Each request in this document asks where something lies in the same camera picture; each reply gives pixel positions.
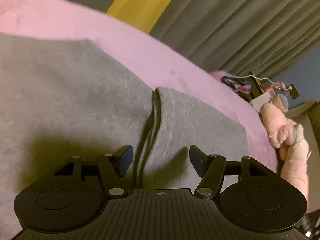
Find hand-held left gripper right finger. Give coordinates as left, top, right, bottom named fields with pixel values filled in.
left=189, top=145, right=269, bottom=198

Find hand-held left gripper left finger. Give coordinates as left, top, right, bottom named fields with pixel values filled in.
left=54, top=145, right=134, bottom=197

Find grey sweat pants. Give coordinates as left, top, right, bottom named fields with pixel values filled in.
left=0, top=34, right=248, bottom=240

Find pink plush toy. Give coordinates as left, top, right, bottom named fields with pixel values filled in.
left=259, top=94, right=312, bottom=207

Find pink blanket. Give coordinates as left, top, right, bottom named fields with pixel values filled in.
left=0, top=0, right=278, bottom=174

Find grey curtain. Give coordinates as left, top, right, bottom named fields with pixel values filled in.
left=149, top=0, right=320, bottom=81

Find black device with white cable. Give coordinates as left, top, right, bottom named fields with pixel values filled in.
left=221, top=72, right=300, bottom=103

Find white cable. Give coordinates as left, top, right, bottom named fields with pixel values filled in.
left=247, top=76, right=293, bottom=91

